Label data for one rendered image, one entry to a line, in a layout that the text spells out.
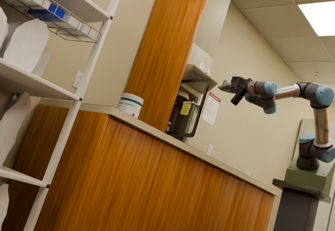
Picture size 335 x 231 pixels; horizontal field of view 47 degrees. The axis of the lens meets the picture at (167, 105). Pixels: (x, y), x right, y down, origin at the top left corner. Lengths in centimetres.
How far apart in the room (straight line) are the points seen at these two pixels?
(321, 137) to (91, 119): 145
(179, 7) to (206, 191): 134
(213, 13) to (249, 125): 176
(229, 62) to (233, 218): 167
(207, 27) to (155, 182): 130
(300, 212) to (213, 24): 149
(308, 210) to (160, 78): 131
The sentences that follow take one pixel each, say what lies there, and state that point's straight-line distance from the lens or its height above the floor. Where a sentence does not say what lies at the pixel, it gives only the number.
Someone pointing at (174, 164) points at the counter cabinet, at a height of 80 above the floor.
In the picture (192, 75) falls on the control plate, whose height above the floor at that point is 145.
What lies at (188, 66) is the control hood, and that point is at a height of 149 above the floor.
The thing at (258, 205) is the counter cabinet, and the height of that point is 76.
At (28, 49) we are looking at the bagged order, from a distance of 178.
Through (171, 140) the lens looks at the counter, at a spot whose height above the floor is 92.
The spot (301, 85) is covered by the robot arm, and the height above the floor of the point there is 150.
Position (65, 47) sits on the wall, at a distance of 261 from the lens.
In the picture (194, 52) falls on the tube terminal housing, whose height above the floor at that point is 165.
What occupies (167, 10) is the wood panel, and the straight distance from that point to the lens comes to 299.
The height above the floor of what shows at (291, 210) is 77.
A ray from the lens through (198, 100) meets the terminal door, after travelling 245.
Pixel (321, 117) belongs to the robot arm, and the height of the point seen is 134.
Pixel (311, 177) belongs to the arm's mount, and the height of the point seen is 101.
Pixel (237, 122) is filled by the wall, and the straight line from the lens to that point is 421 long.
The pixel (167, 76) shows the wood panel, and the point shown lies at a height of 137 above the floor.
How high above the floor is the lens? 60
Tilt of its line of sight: 13 degrees up
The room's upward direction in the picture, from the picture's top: 18 degrees clockwise
